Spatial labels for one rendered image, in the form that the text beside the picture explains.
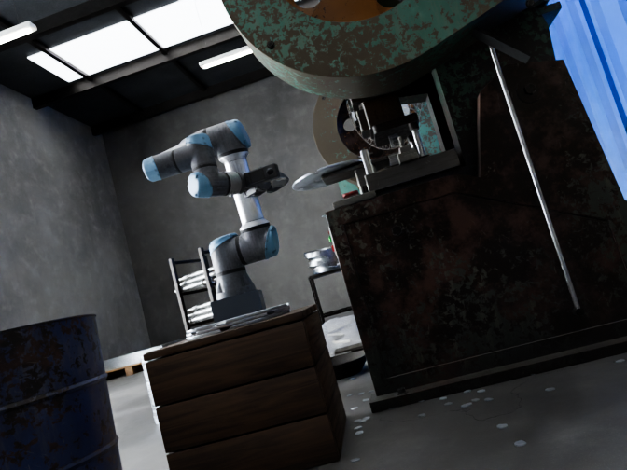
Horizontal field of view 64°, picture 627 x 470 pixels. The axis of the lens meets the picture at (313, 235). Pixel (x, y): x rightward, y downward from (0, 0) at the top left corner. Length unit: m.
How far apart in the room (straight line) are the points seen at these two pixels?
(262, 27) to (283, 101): 7.58
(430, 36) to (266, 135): 7.63
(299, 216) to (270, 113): 1.92
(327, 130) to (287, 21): 1.81
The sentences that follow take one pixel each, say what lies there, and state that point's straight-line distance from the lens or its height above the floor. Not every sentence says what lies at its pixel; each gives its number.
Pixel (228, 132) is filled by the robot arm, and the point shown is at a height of 1.03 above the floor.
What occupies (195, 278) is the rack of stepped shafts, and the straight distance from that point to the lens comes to 4.10.
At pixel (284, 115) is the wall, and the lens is 9.06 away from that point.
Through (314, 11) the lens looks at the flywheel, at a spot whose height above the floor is 1.19.
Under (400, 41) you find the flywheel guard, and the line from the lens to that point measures 1.51.
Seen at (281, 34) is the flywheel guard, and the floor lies 1.12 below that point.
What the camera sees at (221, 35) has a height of 4.22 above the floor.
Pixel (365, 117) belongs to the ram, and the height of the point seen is 0.94.
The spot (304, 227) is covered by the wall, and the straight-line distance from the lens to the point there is 8.60.
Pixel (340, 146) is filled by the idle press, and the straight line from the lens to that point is 3.27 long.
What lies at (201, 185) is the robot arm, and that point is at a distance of 1.50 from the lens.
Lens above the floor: 0.38
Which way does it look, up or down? 6 degrees up
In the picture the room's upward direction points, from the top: 15 degrees counter-clockwise
